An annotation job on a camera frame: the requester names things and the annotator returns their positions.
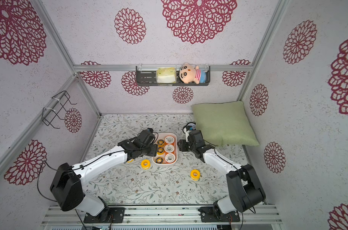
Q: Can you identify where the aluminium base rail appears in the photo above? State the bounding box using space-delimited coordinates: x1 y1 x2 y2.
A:
41 204 282 226

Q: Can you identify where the black round alarm clock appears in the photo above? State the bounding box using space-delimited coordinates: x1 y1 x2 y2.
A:
182 122 196 133

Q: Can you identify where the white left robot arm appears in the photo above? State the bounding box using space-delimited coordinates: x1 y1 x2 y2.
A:
50 128 158 223

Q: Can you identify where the cartoon boy plush doll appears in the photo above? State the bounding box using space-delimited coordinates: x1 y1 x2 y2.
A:
179 63 207 84

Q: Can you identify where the black yellow small tape roll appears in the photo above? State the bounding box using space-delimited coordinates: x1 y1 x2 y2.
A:
157 140 165 148

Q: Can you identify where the black wire wall rack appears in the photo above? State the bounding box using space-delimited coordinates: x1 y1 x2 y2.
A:
41 90 76 129

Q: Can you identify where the black wall shelf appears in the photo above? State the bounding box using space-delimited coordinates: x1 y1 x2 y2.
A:
136 65 211 86

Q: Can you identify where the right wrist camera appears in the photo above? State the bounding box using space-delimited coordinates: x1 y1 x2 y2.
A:
183 127 193 142

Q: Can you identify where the yellow-green sponge pack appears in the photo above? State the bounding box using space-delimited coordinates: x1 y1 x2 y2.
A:
156 68 176 84

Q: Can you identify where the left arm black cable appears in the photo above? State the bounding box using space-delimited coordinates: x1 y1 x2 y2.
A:
37 130 159 230

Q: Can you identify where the orange white tape roll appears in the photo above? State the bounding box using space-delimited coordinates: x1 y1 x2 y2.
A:
165 153 176 164
164 135 176 144
164 144 176 154

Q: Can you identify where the green square pillow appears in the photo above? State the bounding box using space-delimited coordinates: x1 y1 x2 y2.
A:
191 101 259 146

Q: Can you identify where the white plastic storage box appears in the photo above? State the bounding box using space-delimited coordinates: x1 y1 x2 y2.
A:
152 132 178 167

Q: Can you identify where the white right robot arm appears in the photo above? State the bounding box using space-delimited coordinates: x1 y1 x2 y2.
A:
178 128 266 222

